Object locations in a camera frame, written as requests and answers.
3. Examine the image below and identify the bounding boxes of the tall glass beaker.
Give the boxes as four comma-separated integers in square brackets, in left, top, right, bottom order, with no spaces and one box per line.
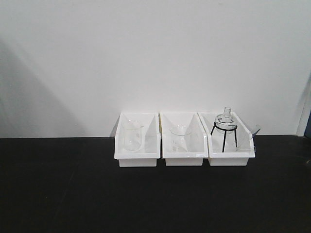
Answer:
[122,119,143,151]

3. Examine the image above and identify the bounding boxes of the white plastic bin left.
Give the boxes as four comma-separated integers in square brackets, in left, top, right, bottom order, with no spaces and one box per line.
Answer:
[114,113,161,167]

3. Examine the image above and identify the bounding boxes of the white plastic bin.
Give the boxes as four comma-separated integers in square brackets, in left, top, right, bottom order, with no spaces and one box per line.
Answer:
[198,112,256,166]
[159,112,208,166]
[114,113,161,167]

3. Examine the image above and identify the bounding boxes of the short glass beaker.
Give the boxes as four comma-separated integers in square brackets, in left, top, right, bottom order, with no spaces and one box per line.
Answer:
[170,125,191,153]

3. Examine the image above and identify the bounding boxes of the white plastic bin middle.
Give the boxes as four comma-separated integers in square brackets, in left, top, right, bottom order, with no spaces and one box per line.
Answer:
[159,112,208,166]

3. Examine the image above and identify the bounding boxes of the round glass flask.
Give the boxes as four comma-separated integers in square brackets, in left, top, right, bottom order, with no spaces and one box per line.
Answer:
[215,107,238,134]

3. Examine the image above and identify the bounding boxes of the white plastic bin right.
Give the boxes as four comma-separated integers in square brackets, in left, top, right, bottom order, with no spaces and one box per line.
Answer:
[198,112,256,166]

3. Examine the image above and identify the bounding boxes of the small glass tube lying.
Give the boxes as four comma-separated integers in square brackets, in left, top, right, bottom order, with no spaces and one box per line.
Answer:
[236,146,257,153]

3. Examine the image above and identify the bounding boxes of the glass test tube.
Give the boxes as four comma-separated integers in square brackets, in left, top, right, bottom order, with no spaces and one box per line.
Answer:
[250,124,261,139]

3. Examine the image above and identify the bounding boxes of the black wire tripod stand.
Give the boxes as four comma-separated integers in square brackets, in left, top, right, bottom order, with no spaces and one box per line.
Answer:
[210,122,238,152]

